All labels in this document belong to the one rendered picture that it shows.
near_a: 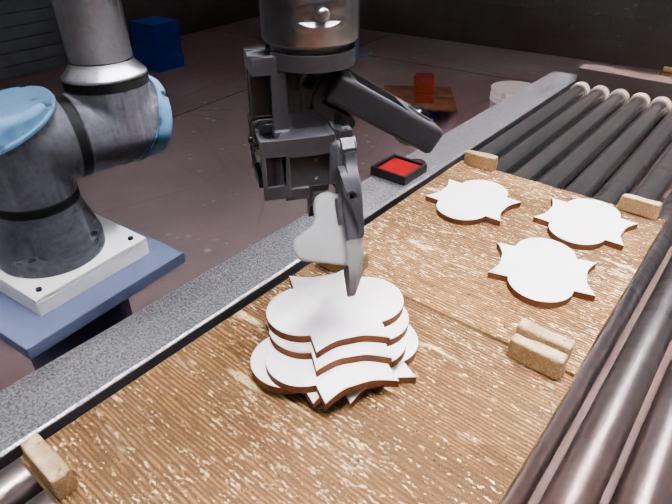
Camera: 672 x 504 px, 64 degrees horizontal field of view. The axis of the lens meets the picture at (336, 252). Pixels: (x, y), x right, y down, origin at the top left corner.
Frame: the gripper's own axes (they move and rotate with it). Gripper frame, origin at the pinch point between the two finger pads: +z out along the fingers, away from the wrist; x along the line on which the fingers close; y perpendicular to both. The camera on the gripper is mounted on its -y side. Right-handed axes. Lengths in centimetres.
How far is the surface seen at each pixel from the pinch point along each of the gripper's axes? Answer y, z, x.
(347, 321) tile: -0.4, 6.8, 3.0
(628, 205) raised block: -52, 11, -15
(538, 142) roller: -58, 14, -48
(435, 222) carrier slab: -21.6, 11.9, -20.7
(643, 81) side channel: -103, 11, -70
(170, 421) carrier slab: 18.2, 11.9, 6.4
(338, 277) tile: -1.6, 6.7, -4.6
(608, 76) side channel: -98, 11, -78
